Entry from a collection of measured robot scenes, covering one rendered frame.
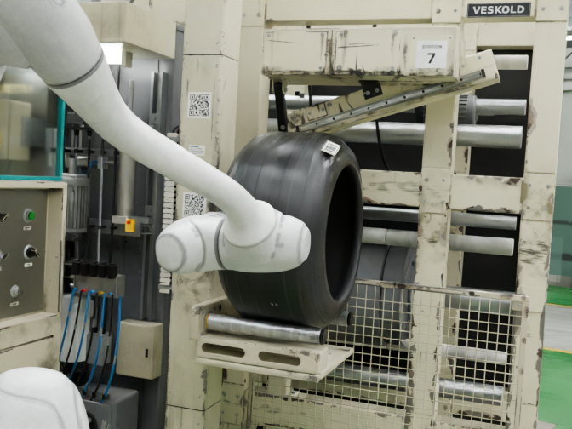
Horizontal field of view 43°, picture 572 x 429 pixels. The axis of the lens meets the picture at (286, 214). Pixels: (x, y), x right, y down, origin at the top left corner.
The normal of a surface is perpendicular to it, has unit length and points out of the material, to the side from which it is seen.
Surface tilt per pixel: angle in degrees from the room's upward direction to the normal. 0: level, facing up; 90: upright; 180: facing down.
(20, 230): 90
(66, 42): 110
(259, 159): 47
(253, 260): 133
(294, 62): 90
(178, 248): 92
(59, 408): 64
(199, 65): 90
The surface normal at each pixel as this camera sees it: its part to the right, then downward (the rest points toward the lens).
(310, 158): 0.07, -0.66
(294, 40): -0.34, 0.03
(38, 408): 0.45, -0.39
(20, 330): 0.94, 0.07
